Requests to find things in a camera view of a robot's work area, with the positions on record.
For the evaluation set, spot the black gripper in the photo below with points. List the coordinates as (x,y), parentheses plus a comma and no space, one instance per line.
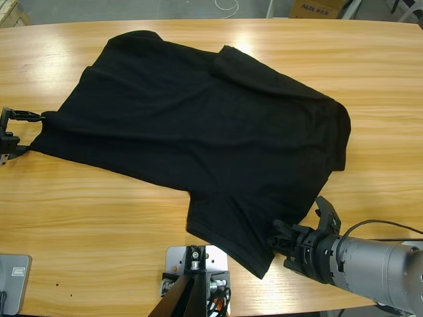
(314,254)
(6,142)

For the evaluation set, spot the black T-shirt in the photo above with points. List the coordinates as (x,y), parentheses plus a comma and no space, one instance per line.
(198,132)

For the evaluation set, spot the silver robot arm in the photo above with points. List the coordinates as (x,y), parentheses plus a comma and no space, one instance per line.
(380,264)

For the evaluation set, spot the silver metal clamp fitting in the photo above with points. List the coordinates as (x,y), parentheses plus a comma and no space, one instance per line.
(218,285)
(167,286)

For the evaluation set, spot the cardboard box with AUX print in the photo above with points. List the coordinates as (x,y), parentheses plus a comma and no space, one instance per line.
(314,10)

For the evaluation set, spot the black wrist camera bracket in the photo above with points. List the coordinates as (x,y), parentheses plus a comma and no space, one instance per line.
(327,211)

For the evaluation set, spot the dark camera post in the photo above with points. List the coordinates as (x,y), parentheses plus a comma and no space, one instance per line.
(195,264)

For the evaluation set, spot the white mount block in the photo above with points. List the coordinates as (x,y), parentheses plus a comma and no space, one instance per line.
(173,257)

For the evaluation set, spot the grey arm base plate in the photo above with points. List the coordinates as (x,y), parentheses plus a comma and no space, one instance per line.
(16,284)

